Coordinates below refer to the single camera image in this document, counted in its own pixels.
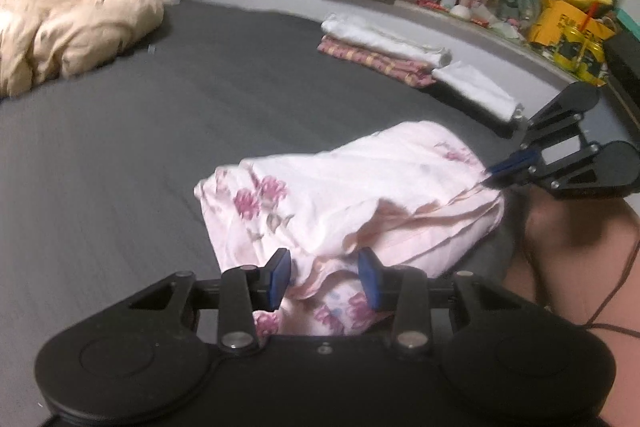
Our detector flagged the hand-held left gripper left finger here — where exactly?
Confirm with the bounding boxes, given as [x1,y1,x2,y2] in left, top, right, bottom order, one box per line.
[127,248,293,354]

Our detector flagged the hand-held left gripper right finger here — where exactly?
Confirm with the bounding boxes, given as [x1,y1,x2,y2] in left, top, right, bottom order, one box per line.
[357,247,527,354]

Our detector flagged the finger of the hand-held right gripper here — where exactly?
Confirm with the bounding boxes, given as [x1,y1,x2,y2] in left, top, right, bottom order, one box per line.
[480,142,606,198]
[487,99,581,174]

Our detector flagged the pink floral pajamas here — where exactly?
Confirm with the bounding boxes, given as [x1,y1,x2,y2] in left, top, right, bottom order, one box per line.
[194,121,506,338]

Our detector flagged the person's leg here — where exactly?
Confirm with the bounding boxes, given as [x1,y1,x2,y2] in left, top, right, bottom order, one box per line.
[500,187,640,427]

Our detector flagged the small folded white towel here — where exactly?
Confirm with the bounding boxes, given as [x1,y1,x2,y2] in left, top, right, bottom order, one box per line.
[431,62,526,126]

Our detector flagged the yellow black printed carton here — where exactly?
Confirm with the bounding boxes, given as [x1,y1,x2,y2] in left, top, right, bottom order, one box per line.
[529,0,617,86]

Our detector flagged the black box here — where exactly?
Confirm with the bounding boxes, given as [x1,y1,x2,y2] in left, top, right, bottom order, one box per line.
[605,27,640,84]

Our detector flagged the folded pink plaid cloth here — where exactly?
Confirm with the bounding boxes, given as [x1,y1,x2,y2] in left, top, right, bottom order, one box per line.
[317,34,437,86]

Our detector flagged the folded white cloth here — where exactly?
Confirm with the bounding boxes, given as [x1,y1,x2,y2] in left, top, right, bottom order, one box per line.
[320,13,453,68]

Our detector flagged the bed with grey sheet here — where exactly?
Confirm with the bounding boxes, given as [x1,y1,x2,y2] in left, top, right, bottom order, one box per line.
[0,0,566,413]

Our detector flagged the beige patterned duvet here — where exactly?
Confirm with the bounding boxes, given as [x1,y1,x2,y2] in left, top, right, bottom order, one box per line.
[0,0,166,100]

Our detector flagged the thin dark cable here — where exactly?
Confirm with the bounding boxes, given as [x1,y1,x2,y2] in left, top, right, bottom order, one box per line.
[582,234,640,334]

